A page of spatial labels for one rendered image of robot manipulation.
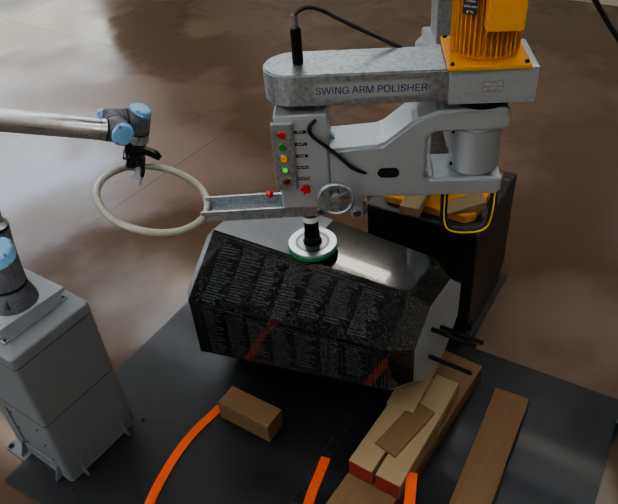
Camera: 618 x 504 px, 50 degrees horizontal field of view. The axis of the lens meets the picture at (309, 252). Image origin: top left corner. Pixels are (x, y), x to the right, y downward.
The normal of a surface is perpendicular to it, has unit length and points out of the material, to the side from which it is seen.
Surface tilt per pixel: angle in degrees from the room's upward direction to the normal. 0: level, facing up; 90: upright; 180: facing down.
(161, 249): 0
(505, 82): 90
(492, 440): 0
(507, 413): 0
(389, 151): 90
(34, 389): 90
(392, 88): 90
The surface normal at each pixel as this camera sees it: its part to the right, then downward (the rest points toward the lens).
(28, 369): 0.83, 0.31
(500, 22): -0.05, 0.63
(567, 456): -0.07, -0.77
